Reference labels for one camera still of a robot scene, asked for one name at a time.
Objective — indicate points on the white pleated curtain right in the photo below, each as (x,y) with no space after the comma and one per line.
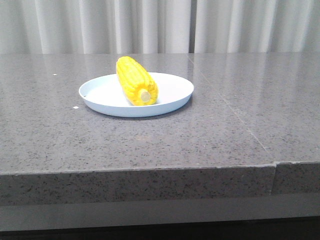
(256,26)

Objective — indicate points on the yellow corn cob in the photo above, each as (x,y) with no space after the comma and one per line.
(137,84)

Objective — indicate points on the light blue round plate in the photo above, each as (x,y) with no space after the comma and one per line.
(104,95)

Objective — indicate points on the white pleated curtain left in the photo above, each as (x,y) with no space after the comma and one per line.
(96,26)

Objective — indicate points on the white pleated curtain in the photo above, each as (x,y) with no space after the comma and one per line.
(256,26)
(96,26)

